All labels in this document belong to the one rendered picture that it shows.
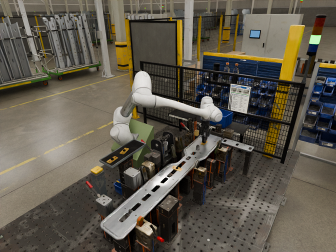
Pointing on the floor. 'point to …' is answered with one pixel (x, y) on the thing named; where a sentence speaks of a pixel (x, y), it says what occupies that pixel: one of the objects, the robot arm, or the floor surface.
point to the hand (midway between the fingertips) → (204, 139)
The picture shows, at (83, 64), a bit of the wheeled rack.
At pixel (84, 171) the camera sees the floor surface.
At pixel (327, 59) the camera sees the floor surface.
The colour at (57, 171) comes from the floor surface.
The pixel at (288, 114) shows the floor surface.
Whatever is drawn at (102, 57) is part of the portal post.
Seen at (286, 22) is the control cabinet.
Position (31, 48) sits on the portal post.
